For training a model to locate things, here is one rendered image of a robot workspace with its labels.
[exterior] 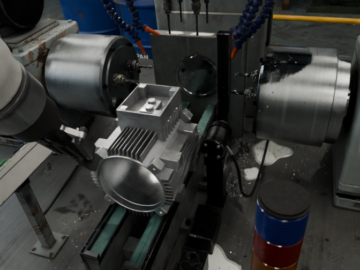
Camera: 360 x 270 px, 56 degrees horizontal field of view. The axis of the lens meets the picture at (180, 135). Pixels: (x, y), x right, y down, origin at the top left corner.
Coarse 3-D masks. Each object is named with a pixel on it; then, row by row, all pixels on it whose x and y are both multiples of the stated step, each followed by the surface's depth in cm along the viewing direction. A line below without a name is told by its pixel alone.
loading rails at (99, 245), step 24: (216, 120) 110; (192, 192) 93; (120, 216) 77; (144, 216) 89; (168, 216) 75; (96, 240) 72; (120, 240) 77; (144, 240) 72; (168, 240) 77; (96, 264) 69; (120, 264) 79; (144, 264) 66
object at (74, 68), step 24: (72, 48) 98; (96, 48) 96; (120, 48) 100; (48, 72) 100; (72, 72) 96; (96, 72) 94; (120, 72) 102; (72, 96) 99; (96, 96) 96; (120, 96) 105
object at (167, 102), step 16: (128, 96) 75; (144, 96) 79; (160, 96) 79; (176, 96) 75; (128, 112) 70; (144, 112) 73; (160, 112) 69; (176, 112) 76; (144, 128) 71; (160, 128) 69
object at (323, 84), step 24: (288, 48) 84; (312, 48) 84; (264, 72) 81; (288, 72) 79; (312, 72) 78; (336, 72) 77; (264, 96) 80; (288, 96) 79; (312, 96) 77; (336, 96) 77; (264, 120) 83; (288, 120) 81; (312, 120) 79; (336, 120) 78; (312, 144) 86
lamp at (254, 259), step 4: (252, 248) 46; (252, 252) 46; (252, 256) 46; (256, 256) 44; (252, 260) 47; (256, 260) 45; (260, 260) 44; (252, 264) 47; (256, 264) 45; (260, 264) 44; (264, 264) 43; (296, 264) 44; (252, 268) 47; (256, 268) 46; (260, 268) 44; (264, 268) 44; (268, 268) 43; (272, 268) 43; (276, 268) 43; (280, 268) 43; (284, 268) 43; (288, 268) 43; (292, 268) 44; (296, 268) 45
